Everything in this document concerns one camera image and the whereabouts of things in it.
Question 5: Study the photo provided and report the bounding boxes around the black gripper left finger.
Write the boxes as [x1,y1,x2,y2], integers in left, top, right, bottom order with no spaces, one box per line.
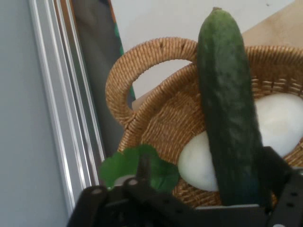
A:
[67,154,198,227]

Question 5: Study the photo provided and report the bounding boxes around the white daikon radish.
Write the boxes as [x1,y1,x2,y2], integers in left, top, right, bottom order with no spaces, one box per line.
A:
[178,92,303,192]

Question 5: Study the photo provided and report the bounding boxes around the woven wicker basket with handles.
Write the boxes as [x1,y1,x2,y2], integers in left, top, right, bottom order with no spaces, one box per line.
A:
[105,37,303,208]

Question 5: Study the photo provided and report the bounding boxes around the aluminium frame profile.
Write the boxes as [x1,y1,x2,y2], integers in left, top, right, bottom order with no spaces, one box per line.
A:
[28,0,107,216]

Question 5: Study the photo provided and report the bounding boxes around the green leafy vegetable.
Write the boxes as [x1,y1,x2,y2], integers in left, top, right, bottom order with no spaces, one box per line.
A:
[99,144,181,193]

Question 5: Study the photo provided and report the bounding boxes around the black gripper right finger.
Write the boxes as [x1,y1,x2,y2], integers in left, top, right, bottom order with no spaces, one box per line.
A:
[259,146,303,227]

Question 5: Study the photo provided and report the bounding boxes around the dark green cucumber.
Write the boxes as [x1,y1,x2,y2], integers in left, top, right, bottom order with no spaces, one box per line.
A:
[196,7,273,207]

